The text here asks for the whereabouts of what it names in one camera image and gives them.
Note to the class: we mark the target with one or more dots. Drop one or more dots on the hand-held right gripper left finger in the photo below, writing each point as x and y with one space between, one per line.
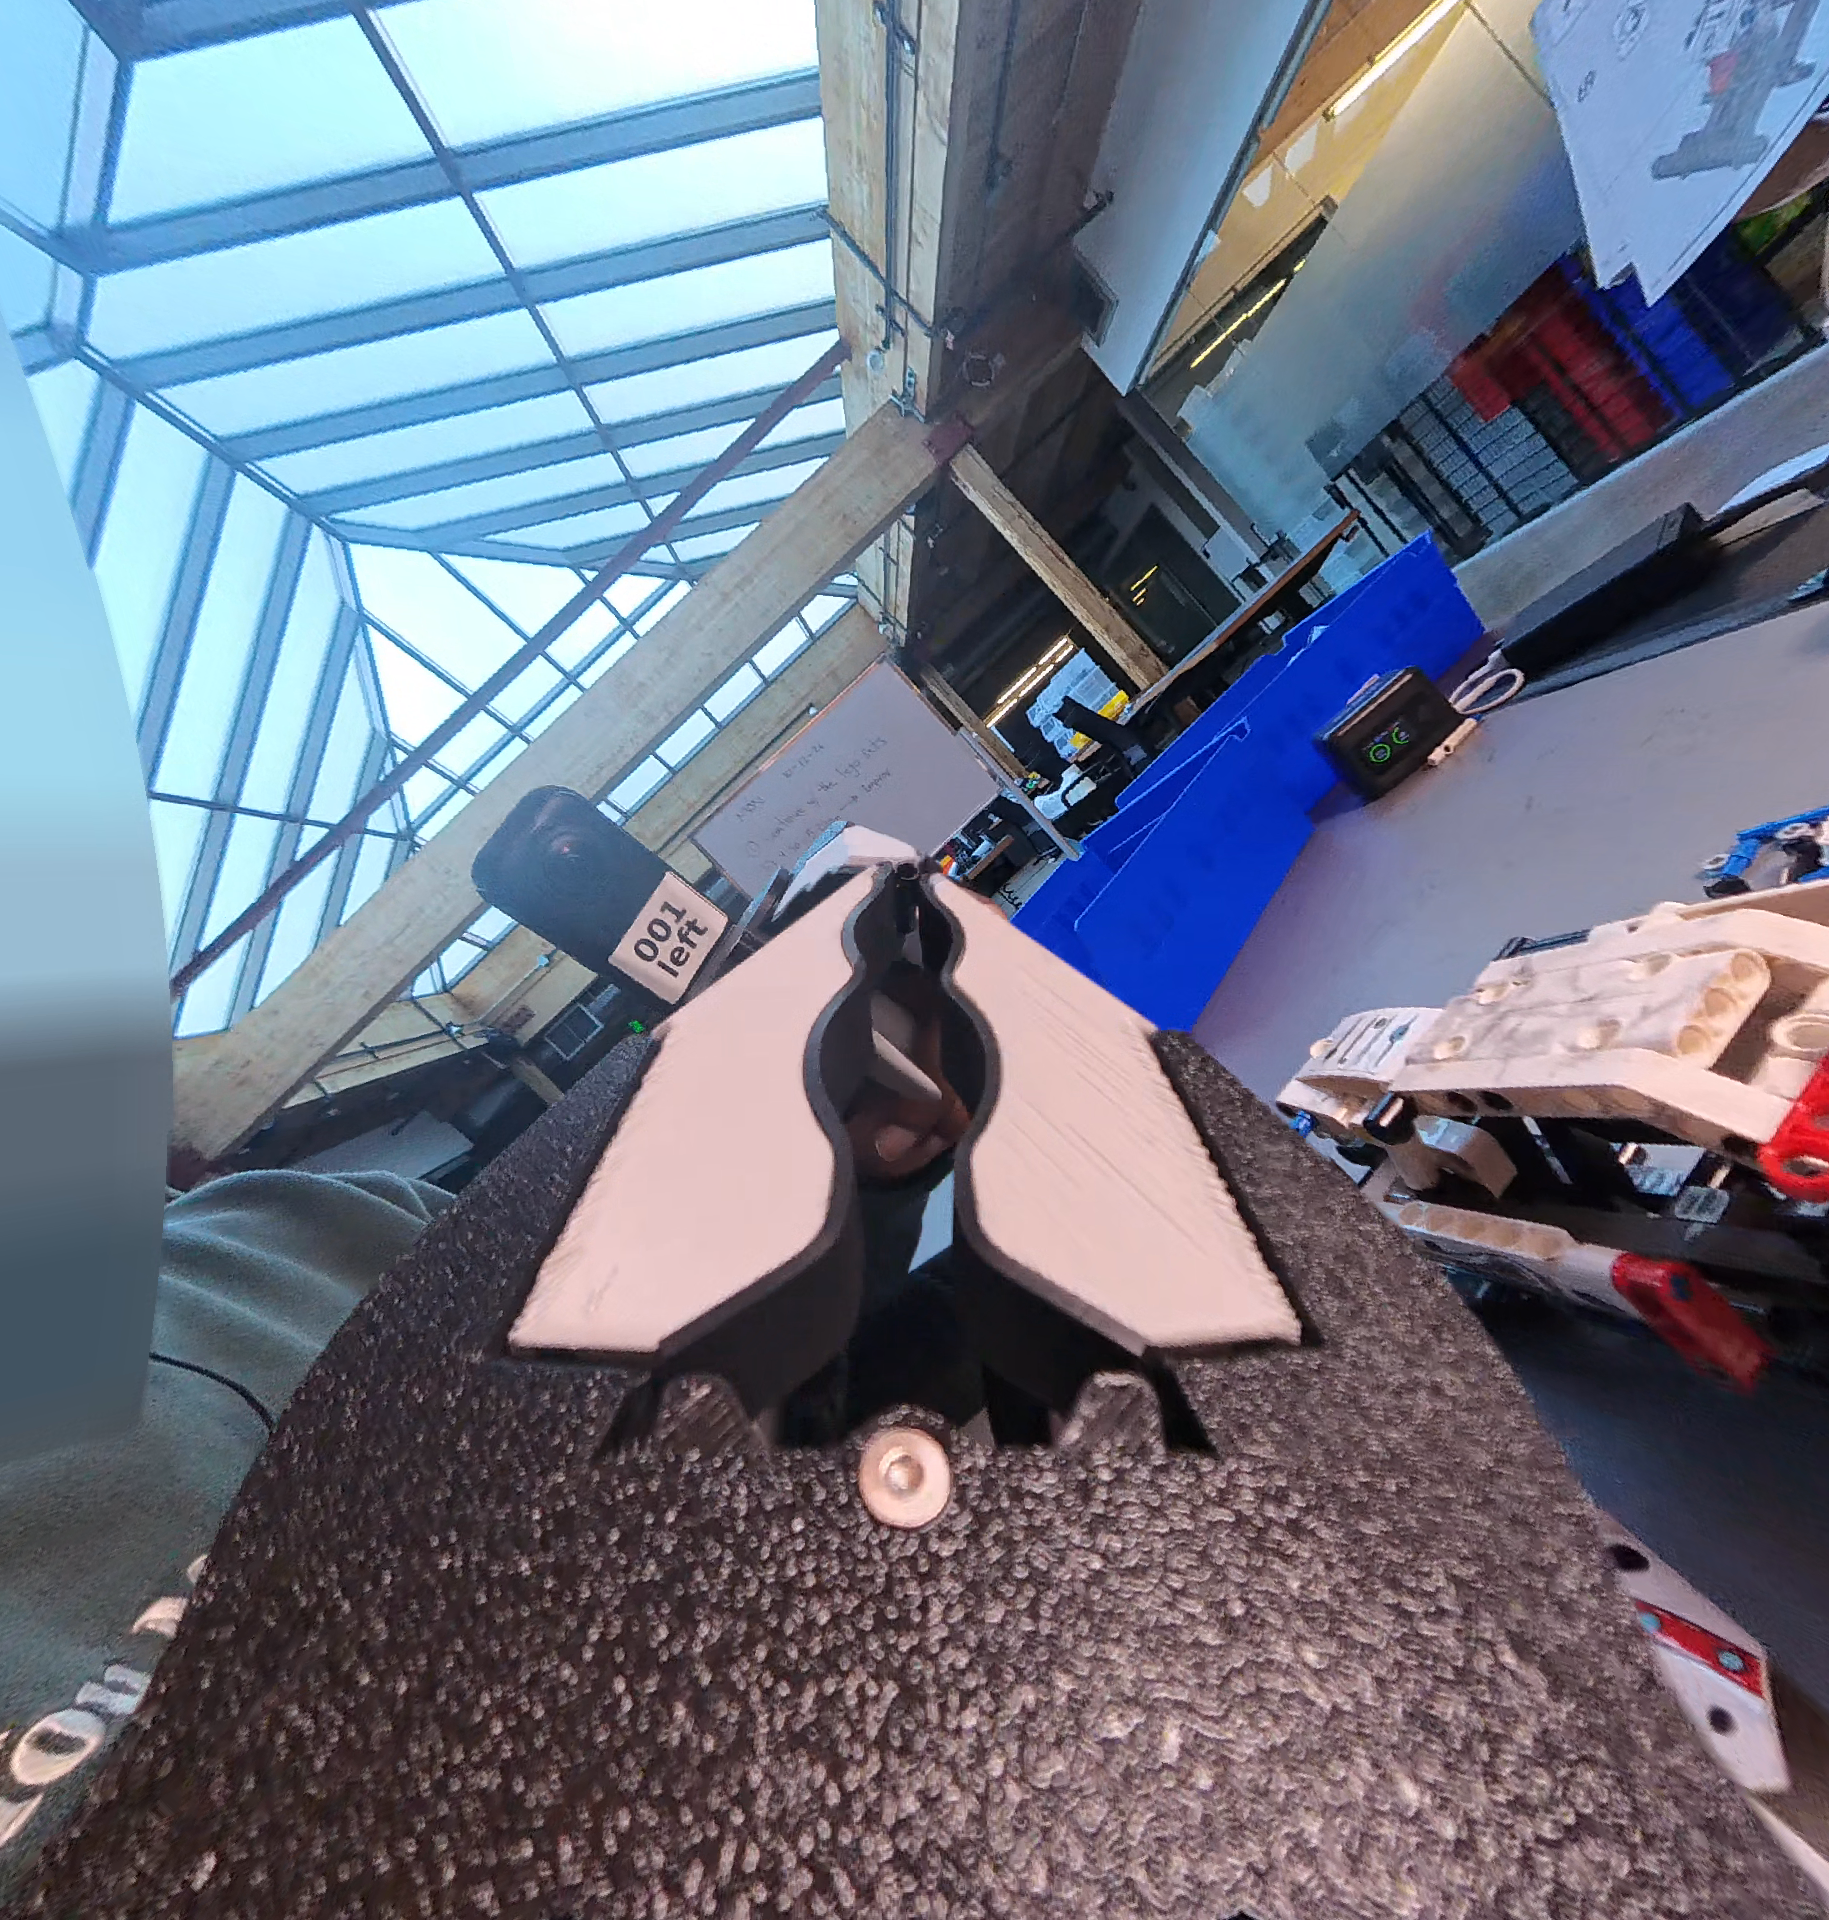
705 1171

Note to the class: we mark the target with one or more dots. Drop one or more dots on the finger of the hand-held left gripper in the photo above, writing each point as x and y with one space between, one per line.
824 859

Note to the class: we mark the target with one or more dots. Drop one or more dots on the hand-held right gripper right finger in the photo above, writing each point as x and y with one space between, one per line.
1124 1155

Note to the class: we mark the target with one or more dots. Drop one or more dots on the white brick-built truck model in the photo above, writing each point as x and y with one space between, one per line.
1635 1036

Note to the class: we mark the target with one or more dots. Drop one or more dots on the instruction booklet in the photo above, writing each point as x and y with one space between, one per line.
1709 105

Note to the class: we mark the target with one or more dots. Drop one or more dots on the grey desk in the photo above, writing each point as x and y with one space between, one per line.
1514 870

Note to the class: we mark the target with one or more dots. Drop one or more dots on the white whiteboard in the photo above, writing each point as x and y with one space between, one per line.
839 766

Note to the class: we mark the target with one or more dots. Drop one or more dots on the black device green display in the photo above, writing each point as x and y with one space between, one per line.
1388 735

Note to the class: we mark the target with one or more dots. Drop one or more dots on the loose small building parts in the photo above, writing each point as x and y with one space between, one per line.
1800 840

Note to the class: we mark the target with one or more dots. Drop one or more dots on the black power adapter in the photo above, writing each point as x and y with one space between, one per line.
1620 586

